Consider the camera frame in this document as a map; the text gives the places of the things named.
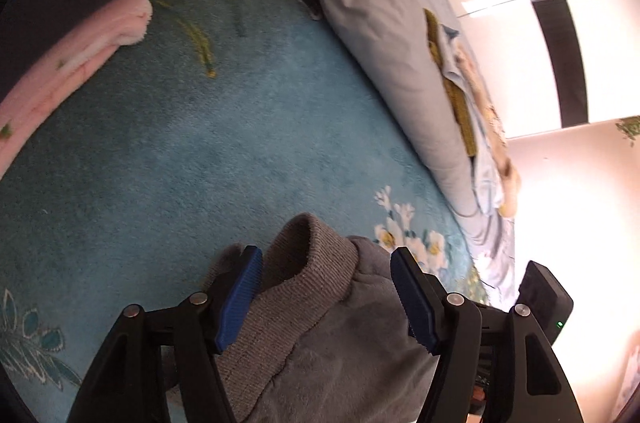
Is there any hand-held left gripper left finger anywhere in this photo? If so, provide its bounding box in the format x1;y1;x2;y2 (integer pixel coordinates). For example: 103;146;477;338
65;245;264;423

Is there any beige fluffy cloth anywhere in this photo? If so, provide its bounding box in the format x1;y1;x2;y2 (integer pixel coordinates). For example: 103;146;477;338
456;47;522;219

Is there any olive green knit cloth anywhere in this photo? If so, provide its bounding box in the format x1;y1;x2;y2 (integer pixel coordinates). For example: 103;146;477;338
423;7;479;157

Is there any pink plush blanket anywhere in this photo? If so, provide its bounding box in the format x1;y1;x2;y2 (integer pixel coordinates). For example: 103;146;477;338
0;0;152;178

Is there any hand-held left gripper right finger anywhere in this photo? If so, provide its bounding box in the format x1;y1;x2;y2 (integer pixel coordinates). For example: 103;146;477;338
390;245;586;423

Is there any light blue floral quilt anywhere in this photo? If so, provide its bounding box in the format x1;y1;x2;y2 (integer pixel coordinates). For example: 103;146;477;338
247;0;518;304

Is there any floral plush blanket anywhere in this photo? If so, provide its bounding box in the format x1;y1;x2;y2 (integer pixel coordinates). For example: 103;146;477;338
0;0;490;423

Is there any grey knit sweater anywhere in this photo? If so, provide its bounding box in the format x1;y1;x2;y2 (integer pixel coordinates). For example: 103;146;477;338
165;213;447;423

